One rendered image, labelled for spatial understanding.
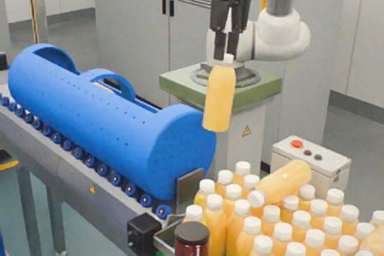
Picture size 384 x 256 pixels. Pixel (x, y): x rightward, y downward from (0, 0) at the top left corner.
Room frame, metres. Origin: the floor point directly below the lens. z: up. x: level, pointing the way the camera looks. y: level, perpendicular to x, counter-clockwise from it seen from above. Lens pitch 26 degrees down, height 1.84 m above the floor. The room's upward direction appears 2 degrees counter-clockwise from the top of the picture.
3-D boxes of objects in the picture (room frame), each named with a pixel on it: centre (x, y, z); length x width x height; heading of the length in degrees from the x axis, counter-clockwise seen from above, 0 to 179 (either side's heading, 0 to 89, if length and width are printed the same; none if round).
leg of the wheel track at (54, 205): (2.12, 0.44, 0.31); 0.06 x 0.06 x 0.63; 38
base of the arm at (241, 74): (1.98, -0.35, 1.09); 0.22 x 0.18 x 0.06; 41
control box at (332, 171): (1.26, -0.50, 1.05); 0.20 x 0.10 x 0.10; 38
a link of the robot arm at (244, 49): (1.97, -0.38, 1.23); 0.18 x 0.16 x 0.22; 79
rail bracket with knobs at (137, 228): (1.09, -0.01, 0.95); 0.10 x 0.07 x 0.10; 128
